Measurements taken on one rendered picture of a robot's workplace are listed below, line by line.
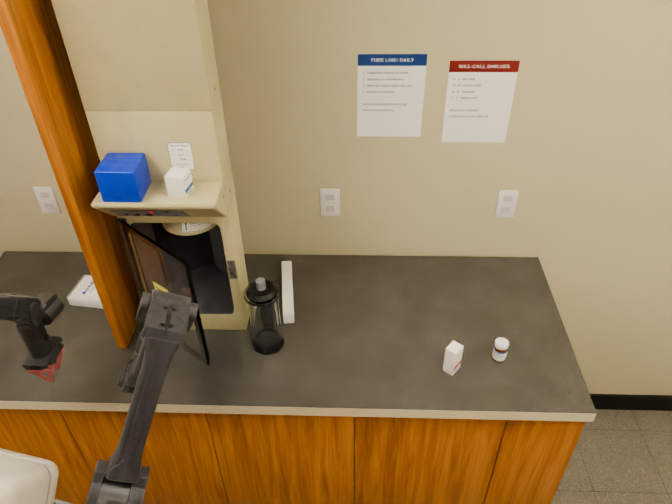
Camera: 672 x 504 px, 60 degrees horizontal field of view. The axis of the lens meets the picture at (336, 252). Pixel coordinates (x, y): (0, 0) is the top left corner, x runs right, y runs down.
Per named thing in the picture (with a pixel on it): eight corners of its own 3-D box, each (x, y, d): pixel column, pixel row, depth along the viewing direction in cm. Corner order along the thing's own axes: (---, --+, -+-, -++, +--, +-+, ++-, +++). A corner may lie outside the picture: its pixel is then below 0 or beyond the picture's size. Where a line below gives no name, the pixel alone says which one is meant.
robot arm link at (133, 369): (139, 308, 110) (195, 321, 114) (145, 283, 114) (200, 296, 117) (111, 394, 141) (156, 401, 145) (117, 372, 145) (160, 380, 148)
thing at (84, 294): (87, 282, 210) (83, 274, 208) (128, 287, 208) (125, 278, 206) (69, 305, 201) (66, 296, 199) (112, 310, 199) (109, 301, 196)
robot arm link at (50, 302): (-3, 303, 140) (29, 309, 139) (27, 273, 149) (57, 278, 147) (14, 337, 148) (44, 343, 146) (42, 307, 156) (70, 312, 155)
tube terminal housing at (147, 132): (169, 278, 212) (116, 72, 164) (258, 279, 210) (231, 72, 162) (149, 328, 192) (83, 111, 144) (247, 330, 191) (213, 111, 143)
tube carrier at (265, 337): (263, 324, 191) (256, 275, 178) (291, 335, 187) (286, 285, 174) (244, 346, 184) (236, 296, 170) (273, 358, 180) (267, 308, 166)
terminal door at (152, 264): (150, 319, 188) (120, 218, 163) (210, 366, 172) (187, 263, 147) (148, 320, 188) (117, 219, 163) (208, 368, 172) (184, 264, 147)
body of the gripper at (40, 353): (64, 340, 156) (55, 321, 152) (48, 370, 148) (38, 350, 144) (40, 340, 157) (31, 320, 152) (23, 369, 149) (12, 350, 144)
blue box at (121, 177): (115, 181, 156) (107, 152, 150) (152, 182, 155) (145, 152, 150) (102, 202, 148) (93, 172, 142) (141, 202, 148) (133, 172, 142)
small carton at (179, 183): (176, 186, 154) (172, 166, 150) (194, 188, 153) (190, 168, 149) (168, 196, 150) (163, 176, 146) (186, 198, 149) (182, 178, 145)
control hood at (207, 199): (114, 211, 163) (104, 180, 157) (228, 212, 162) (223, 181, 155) (99, 235, 154) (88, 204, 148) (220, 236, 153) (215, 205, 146)
